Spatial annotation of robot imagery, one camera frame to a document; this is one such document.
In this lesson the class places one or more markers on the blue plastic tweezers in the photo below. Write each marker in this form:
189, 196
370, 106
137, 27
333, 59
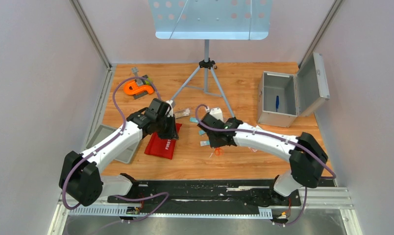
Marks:
277, 103

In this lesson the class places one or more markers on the cotton swabs bag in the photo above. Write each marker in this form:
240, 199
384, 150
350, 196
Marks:
182, 113

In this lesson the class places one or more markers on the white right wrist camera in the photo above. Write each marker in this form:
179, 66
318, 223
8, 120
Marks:
217, 113

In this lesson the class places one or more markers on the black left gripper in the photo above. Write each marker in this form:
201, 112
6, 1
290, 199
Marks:
171, 134

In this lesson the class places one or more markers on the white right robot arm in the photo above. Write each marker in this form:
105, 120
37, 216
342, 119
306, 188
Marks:
306, 157

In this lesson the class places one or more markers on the orange grey toy fixture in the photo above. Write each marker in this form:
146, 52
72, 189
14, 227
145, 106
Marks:
138, 87

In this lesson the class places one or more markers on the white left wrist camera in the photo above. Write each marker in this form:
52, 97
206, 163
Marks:
170, 112

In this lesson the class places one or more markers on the orange handled scissors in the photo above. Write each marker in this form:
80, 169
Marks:
218, 151

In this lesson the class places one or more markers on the blue Basewing sachet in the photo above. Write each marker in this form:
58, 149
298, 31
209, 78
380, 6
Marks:
194, 120

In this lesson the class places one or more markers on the red first aid pouch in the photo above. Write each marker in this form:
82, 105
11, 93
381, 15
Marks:
158, 147

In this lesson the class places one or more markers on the blue music stand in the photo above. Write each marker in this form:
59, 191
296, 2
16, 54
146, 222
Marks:
210, 20

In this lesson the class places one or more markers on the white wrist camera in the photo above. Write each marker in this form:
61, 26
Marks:
170, 112
217, 113

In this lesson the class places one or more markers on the grey metal case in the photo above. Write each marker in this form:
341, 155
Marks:
300, 94

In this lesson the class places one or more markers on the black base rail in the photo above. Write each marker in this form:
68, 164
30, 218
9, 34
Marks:
227, 197

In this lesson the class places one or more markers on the blue white sachet lower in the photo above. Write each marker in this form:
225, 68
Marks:
204, 143

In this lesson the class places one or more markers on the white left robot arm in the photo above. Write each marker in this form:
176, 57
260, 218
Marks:
81, 175

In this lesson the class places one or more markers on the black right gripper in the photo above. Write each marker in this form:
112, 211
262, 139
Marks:
213, 144

